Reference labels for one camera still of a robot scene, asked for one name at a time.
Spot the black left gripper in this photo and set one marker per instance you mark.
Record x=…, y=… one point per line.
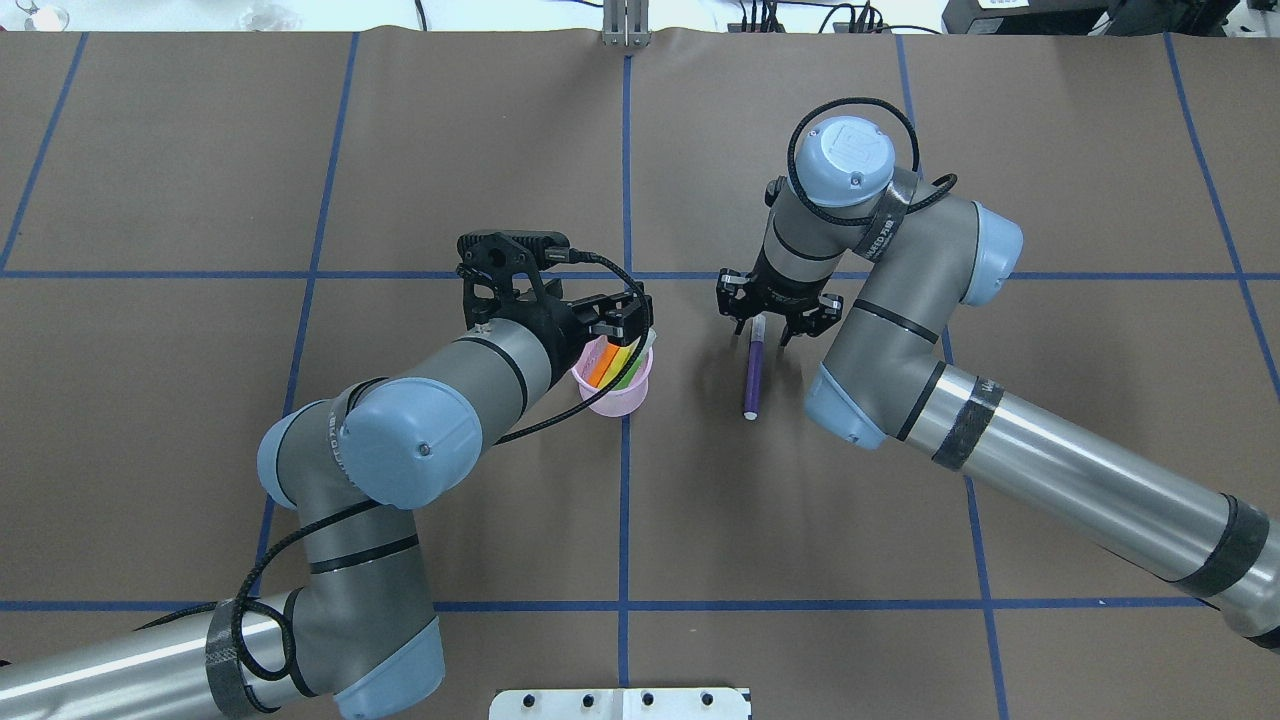
x=558, y=326

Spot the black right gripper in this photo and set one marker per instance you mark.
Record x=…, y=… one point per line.
x=779, y=287

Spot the green highlighter pen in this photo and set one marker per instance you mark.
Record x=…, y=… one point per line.
x=637, y=361

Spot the yellow highlighter pen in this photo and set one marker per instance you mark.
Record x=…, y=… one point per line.
x=616, y=365

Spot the orange highlighter pen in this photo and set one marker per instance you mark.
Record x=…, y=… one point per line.
x=605, y=359

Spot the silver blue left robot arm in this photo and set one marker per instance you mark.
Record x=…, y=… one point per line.
x=342, y=606

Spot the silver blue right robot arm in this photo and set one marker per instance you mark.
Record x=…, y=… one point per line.
x=855, y=242

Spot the purple marker pen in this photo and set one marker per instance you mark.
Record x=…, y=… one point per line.
x=754, y=369

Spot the pink plastic pen holder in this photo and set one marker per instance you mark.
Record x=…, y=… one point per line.
x=634, y=384

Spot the black box with label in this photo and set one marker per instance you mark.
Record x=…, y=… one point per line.
x=1070, y=18

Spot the aluminium frame post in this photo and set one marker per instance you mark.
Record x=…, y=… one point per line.
x=626, y=23

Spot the white central pedestal column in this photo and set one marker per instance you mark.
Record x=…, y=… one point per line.
x=623, y=703

